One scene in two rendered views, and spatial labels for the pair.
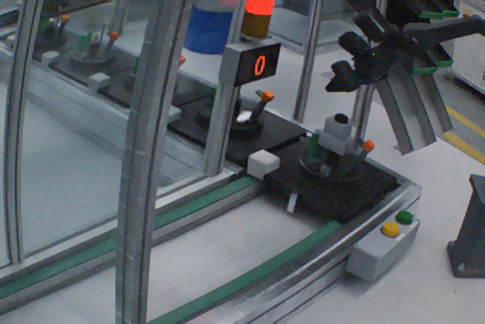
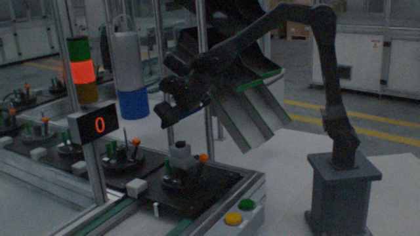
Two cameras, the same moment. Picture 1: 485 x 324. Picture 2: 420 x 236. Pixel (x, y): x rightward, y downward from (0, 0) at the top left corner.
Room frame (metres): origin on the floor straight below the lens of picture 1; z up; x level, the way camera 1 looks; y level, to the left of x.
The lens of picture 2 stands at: (0.59, -0.31, 1.51)
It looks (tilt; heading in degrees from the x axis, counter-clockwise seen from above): 22 degrees down; 3
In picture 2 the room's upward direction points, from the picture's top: 4 degrees counter-clockwise
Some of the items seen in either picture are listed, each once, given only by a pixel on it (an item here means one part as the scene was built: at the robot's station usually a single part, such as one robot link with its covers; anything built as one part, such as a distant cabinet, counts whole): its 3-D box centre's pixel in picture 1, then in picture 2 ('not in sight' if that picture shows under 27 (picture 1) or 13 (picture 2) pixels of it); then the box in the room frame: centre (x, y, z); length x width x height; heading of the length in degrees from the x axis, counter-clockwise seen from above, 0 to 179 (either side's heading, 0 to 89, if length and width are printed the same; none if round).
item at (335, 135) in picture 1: (334, 130); (178, 153); (1.55, -0.16, 1.06); 0.08 x 0.04 x 0.07; 58
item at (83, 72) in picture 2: (260, 0); (83, 71); (1.44, 0.03, 1.33); 0.05 x 0.05 x 0.05
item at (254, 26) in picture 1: (256, 22); (86, 91); (1.44, 0.03, 1.28); 0.05 x 0.05 x 0.05
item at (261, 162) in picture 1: (262, 165); (137, 188); (1.51, -0.04, 0.97); 0.05 x 0.05 x 0.04; 58
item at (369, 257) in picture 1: (386, 243); (233, 230); (1.35, -0.31, 0.93); 0.21 x 0.07 x 0.06; 148
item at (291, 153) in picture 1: (329, 176); (184, 184); (1.54, -0.17, 0.96); 0.24 x 0.24 x 0.02; 58
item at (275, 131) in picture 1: (233, 104); (121, 151); (1.68, 0.04, 1.01); 0.24 x 0.24 x 0.13; 58
